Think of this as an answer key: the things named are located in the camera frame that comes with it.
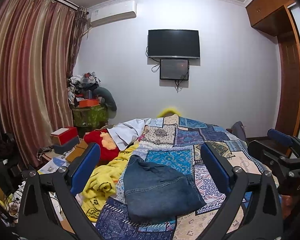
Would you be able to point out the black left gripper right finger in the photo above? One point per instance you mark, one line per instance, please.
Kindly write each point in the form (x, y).
(251, 209)

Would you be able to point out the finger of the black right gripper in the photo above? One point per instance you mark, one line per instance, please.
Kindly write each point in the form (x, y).
(280, 137)

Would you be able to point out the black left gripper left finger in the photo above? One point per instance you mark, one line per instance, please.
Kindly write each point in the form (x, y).
(37, 216)

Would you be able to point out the blue denim jacket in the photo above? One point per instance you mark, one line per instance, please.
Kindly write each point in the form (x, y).
(155, 192)

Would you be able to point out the grey chair back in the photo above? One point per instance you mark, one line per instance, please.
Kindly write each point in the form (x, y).
(238, 130)

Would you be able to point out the dark grey box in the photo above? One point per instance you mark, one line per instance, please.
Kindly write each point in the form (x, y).
(67, 146)

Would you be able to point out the brown cardboard box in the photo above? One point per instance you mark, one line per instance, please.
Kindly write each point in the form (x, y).
(77, 152)

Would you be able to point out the red and white box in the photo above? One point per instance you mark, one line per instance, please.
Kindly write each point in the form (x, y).
(63, 135)

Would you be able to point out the red plush toy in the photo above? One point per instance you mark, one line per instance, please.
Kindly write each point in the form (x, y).
(109, 149)

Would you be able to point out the green patterned storage box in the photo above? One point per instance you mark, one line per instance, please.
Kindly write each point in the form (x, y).
(90, 117)

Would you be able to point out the white shirt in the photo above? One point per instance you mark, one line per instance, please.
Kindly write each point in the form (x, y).
(126, 133)

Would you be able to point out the orange box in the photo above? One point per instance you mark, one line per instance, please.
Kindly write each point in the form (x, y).
(88, 103)

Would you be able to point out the brown wooden wardrobe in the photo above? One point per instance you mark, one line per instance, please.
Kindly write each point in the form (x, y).
(274, 18)

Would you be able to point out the grey stuffed cushion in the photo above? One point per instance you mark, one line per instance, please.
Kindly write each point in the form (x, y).
(108, 101)

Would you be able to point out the striped red gold curtain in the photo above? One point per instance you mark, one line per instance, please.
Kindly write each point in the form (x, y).
(39, 43)

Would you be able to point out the white air conditioner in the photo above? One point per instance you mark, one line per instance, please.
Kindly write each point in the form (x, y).
(113, 13)

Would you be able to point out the small black wall monitor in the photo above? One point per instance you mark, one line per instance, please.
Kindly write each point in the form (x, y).
(174, 69)

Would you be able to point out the black wall television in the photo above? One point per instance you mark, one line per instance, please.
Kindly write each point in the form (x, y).
(170, 43)

